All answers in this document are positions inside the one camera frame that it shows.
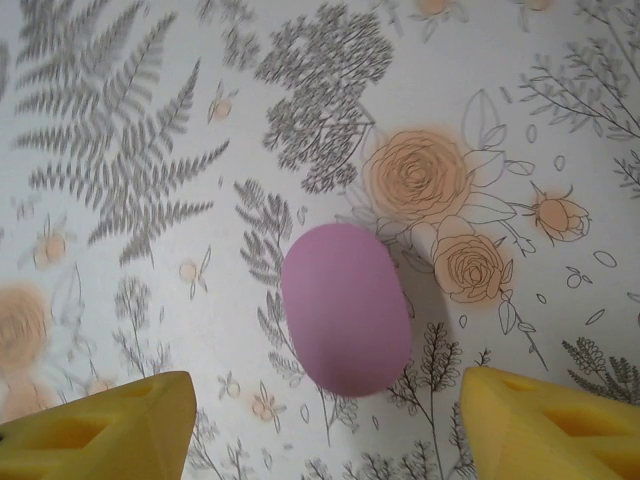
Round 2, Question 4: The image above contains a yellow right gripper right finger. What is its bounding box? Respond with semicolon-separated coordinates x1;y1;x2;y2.
459;366;640;480

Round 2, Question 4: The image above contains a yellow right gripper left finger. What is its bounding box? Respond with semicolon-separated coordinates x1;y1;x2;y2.
0;370;197;480

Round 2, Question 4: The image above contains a pink earbud charging case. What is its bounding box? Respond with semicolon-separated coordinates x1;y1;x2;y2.
279;223;414;400

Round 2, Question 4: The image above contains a floral patterned table covering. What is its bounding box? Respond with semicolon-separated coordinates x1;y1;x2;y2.
0;0;640;480

